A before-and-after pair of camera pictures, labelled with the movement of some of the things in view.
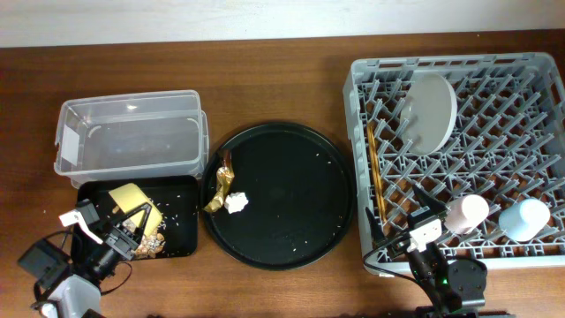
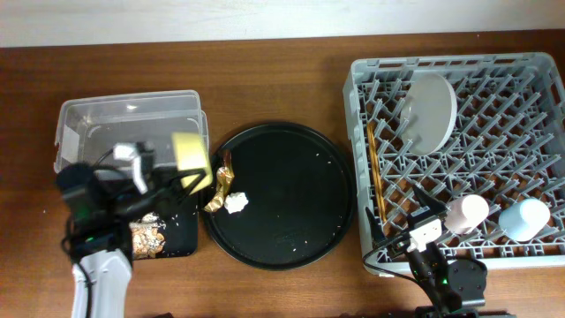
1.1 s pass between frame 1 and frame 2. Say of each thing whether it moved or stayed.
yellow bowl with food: moved
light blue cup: stayed
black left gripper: moved
